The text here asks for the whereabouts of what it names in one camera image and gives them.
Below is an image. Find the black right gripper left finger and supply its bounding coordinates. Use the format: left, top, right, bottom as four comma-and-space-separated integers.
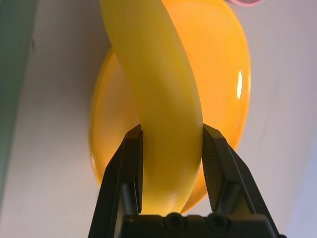
88, 123, 144, 238

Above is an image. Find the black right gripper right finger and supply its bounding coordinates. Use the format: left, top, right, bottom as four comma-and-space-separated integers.
202, 123, 258, 215

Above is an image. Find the yellow toy banana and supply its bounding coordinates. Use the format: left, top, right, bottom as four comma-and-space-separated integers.
99, 0, 205, 216

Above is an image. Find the yellow plastic plate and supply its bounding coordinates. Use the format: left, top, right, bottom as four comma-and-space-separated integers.
89, 0, 252, 216

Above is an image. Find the pink plastic plate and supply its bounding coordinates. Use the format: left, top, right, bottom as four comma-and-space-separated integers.
226, 0, 264, 6

